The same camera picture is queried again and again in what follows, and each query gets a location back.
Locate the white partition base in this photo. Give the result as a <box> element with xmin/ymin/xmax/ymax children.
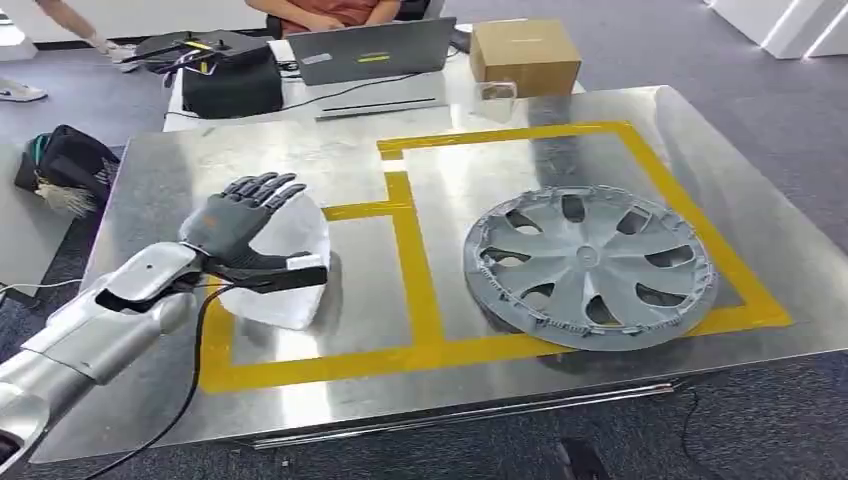
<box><xmin>705</xmin><ymin>0</ymin><xmax>848</xmax><ymax>61</ymax></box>

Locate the cardboard box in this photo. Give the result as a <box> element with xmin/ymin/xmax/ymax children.
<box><xmin>468</xmin><ymin>18</ymin><xmax>583</xmax><ymax>99</ymax></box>

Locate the white cable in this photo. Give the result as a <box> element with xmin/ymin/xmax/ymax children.
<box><xmin>0</xmin><ymin>278</ymin><xmax>84</xmax><ymax>296</ymax></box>

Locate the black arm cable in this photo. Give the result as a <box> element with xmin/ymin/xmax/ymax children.
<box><xmin>82</xmin><ymin>284</ymin><xmax>233</xmax><ymax>480</ymax></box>

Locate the clear plastic cup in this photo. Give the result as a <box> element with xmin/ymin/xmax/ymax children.
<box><xmin>473</xmin><ymin>80</ymin><xmax>519</xmax><ymax>124</ymax></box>

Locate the white shoe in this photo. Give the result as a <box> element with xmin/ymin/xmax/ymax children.
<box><xmin>0</xmin><ymin>78</ymin><xmax>49</xmax><ymax>104</ymax></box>

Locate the person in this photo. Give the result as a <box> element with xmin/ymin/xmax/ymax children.
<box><xmin>245</xmin><ymin>0</ymin><xmax>402</xmax><ymax>38</ymax></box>
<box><xmin>33</xmin><ymin>0</ymin><xmax>137</xmax><ymax>71</ymax></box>

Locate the black desk cable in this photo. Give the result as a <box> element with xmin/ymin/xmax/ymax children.
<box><xmin>281</xmin><ymin>69</ymin><xmax>425</xmax><ymax>114</ymax></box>

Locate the grey wheel hubcap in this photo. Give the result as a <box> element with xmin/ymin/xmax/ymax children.
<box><xmin>462</xmin><ymin>185</ymin><xmax>720</xmax><ymax>352</ymax></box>

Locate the yellow bench tape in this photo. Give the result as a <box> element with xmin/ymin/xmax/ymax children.
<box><xmin>198</xmin><ymin>121</ymin><xmax>794</xmax><ymax>395</ymax></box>

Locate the black box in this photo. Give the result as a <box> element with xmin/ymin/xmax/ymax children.
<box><xmin>182</xmin><ymin>49</ymin><xmax>285</xmax><ymax>121</ymax></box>

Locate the black bag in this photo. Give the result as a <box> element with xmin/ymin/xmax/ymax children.
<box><xmin>14</xmin><ymin>124</ymin><xmax>122</xmax><ymax>220</ymax></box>

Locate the white cloth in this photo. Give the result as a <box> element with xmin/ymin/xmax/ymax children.
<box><xmin>215</xmin><ymin>192</ymin><xmax>333</xmax><ymax>331</ymax></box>

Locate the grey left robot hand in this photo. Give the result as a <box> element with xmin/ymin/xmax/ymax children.
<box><xmin>178</xmin><ymin>172</ymin><xmax>329</xmax><ymax>293</ymax></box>

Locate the grey laptop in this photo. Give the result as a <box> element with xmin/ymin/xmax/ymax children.
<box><xmin>286</xmin><ymin>16</ymin><xmax>458</xmax><ymax>87</ymax></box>

